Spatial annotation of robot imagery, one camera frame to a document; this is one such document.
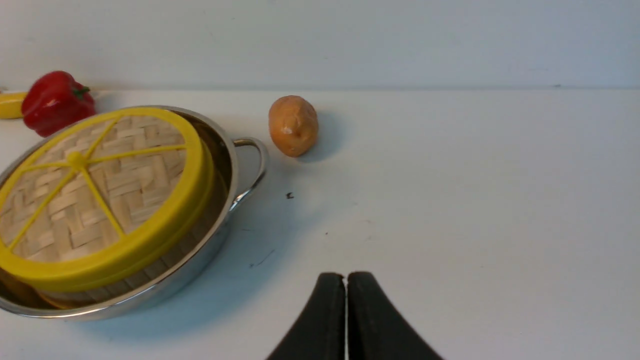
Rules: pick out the brown plastic potato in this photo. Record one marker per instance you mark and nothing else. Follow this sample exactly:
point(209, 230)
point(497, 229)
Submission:
point(293, 125)

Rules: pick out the stainless steel pot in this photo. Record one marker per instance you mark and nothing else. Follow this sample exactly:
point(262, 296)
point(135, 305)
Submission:
point(21, 300)

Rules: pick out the yellow bamboo steamer basket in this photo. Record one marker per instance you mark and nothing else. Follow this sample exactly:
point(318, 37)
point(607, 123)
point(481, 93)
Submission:
point(165, 260)

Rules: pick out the yellow woven steamer lid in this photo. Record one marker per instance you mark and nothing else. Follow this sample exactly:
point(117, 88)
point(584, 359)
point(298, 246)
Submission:
point(30, 184)

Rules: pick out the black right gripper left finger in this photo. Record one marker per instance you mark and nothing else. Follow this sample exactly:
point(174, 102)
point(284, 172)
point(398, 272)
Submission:
point(319, 333)

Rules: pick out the red plastic bell pepper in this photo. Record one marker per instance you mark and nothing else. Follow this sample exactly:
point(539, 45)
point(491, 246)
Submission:
point(56, 100)

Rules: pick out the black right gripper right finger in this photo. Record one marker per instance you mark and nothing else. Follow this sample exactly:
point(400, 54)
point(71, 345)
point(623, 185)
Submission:
point(376, 330)

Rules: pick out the yellow plastic banana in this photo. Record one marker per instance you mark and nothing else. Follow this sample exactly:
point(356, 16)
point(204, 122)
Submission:
point(11, 105)

